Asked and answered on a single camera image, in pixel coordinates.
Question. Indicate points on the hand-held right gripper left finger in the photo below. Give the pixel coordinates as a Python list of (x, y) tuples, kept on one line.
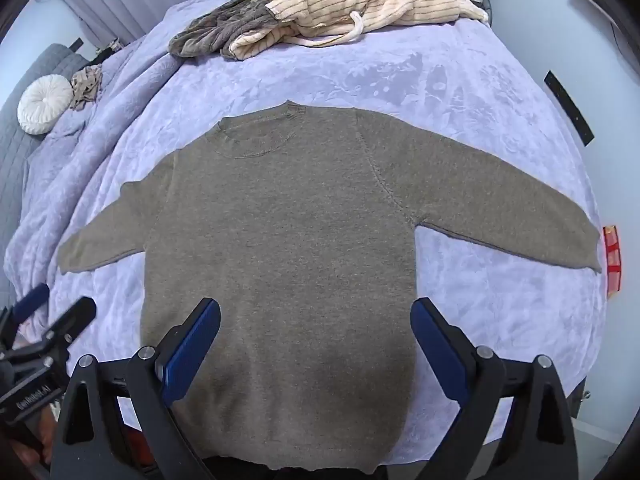
[(192, 350)]

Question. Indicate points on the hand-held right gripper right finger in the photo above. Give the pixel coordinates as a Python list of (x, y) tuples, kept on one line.
[(440, 350)]

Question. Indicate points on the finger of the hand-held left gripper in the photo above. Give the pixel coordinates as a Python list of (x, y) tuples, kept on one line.
[(75, 316), (31, 302)]

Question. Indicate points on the olive brown knit sweater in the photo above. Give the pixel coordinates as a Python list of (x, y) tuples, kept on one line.
[(300, 260)]

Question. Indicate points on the person's left hand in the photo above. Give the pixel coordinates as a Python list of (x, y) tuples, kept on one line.
[(40, 442)]

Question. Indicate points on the grey quilted sofa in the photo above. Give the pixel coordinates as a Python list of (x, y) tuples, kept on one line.
[(15, 170)]

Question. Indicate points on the white round cushion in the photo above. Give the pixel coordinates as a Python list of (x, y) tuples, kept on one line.
[(45, 104)]

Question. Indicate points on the beige crumpled cloth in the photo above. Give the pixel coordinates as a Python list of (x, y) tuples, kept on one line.
[(86, 87)]

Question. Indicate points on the lavender fleece blanket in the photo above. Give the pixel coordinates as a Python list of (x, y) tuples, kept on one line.
[(400, 85)]

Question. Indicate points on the pale lavender curtain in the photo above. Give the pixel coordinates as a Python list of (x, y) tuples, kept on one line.
[(125, 0)]

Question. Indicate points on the grey green crumpled garment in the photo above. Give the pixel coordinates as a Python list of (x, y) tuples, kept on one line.
[(220, 30)]

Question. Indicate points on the cream striped garment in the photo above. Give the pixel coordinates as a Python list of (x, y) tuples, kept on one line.
[(350, 5)]

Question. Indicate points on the black wall bar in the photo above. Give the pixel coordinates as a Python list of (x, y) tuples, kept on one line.
[(570, 107)]

